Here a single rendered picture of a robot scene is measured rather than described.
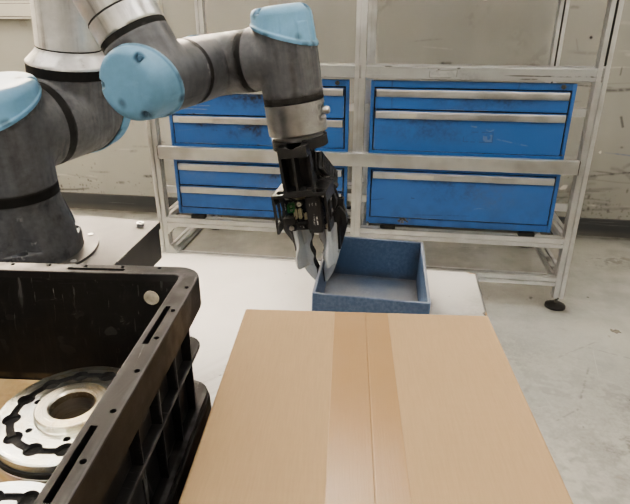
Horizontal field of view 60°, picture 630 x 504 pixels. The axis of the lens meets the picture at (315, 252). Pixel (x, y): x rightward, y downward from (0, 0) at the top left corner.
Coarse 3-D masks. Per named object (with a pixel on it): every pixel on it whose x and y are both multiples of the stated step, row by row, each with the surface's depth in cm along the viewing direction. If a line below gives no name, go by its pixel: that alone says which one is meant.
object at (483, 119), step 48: (384, 96) 202; (432, 96) 199; (480, 96) 196; (528, 96) 194; (384, 144) 210; (432, 144) 207; (480, 144) 204; (528, 144) 202; (384, 192) 217; (432, 192) 214; (480, 192) 211; (528, 192) 208
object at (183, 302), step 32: (192, 288) 39; (160, 320) 36; (192, 320) 39; (160, 352) 32; (128, 384) 29; (160, 384) 33; (96, 416) 27; (128, 416) 28; (96, 448) 25; (96, 480) 24
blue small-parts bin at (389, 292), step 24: (360, 240) 87; (384, 240) 86; (336, 264) 89; (360, 264) 89; (384, 264) 88; (408, 264) 88; (336, 288) 85; (360, 288) 85; (384, 288) 86; (408, 288) 86; (384, 312) 69; (408, 312) 69
